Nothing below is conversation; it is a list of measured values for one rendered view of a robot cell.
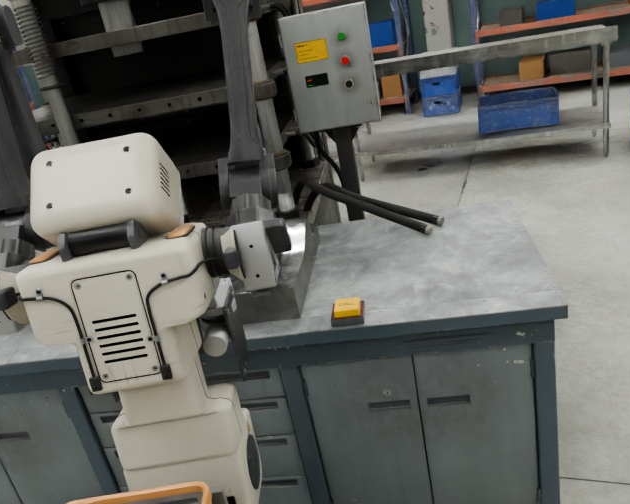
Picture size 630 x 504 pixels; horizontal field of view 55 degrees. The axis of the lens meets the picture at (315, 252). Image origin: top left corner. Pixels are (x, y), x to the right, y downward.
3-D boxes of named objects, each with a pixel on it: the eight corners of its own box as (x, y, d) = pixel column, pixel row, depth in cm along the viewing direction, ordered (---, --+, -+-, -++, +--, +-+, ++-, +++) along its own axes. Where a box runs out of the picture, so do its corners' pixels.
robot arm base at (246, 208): (211, 238, 97) (283, 224, 96) (209, 197, 101) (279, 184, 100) (225, 262, 105) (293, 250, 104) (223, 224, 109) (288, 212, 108)
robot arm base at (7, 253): (-42, 284, 100) (27, 271, 99) (-34, 242, 104) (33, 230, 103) (-10, 305, 107) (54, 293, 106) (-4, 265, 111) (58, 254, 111)
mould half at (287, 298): (300, 318, 152) (289, 270, 146) (202, 329, 156) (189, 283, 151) (320, 239, 197) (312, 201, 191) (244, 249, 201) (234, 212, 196)
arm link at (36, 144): (-60, 17, 106) (-2, 5, 106) (-43, 16, 111) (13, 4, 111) (28, 240, 123) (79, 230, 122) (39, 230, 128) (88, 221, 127)
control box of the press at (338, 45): (416, 372, 255) (363, 3, 197) (345, 378, 260) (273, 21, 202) (414, 343, 275) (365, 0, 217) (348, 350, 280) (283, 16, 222)
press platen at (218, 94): (292, 135, 206) (280, 78, 198) (-40, 190, 228) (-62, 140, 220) (317, 92, 281) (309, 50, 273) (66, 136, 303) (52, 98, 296)
